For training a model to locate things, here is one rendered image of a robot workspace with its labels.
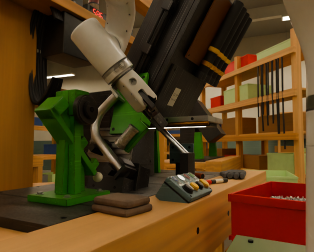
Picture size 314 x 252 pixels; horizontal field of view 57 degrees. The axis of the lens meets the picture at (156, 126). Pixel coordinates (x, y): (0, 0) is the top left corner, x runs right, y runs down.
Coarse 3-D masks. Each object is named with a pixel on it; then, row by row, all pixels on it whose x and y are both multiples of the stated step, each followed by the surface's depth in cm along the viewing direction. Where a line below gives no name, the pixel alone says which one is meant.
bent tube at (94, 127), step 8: (112, 88) 95; (112, 96) 95; (120, 96) 95; (104, 104) 96; (112, 104) 96; (104, 112) 96; (96, 120) 95; (96, 128) 95; (96, 136) 93; (96, 144) 92; (104, 144) 91; (104, 152) 89; (112, 152) 89; (112, 160) 87
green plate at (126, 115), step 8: (144, 80) 95; (120, 104) 97; (128, 104) 95; (120, 112) 96; (128, 112) 94; (136, 112) 92; (112, 120) 96; (120, 120) 95; (128, 120) 93; (136, 120) 91; (144, 120) 95; (112, 128) 95; (120, 128) 94
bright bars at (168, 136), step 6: (162, 132) 103; (168, 132) 105; (168, 138) 101; (174, 138) 104; (174, 144) 100; (180, 144) 102; (180, 150) 99; (186, 150) 101; (180, 156) 98; (186, 156) 96; (192, 156) 100; (180, 162) 97; (186, 162) 96; (192, 162) 100; (180, 168) 97; (186, 168) 96; (192, 168) 99
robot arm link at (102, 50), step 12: (84, 24) 71; (96, 24) 72; (72, 36) 73; (84, 36) 71; (96, 36) 71; (108, 36) 73; (84, 48) 73; (96, 48) 72; (108, 48) 72; (120, 48) 79; (96, 60) 73; (108, 60) 72
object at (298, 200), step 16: (240, 192) 72; (256, 192) 81; (272, 192) 91; (288, 192) 88; (304, 192) 86; (240, 208) 66; (256, 208) 64; (272, 208) 62; (288, 208) 60; (304, 208) 58; (240, 224) 66; (256, 224) 64; (272, 224) 62; (288, 224) 60; (304, 224) 58; (288, 240) 60; (304, 240) 58
